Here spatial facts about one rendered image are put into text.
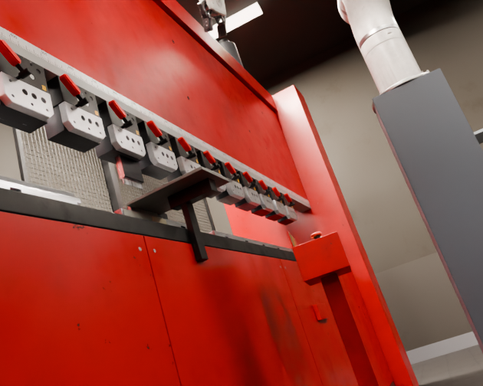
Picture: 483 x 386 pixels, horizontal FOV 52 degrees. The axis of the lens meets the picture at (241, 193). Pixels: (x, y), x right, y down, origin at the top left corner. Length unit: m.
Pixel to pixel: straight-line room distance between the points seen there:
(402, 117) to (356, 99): 4.33
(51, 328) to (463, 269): 0.88
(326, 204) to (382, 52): 2.23
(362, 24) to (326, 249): 0.71
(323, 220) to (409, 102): 2.29
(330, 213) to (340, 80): 2.52
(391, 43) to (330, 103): 4.26
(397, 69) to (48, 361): 1.07
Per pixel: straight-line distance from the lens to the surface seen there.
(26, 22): 1.51
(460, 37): 5.85
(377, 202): 5.29
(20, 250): 0.92
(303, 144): 3.70
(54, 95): 1.45
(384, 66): 1.42
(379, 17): 1.48
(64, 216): 1.03
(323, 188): 3.57
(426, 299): 5.16
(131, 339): 1.06
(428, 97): 1.33
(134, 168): 1.61
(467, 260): 1.24
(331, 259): 1.65
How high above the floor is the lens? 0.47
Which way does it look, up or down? 18 degrees up
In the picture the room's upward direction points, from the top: 18 degrees counter-clockwise
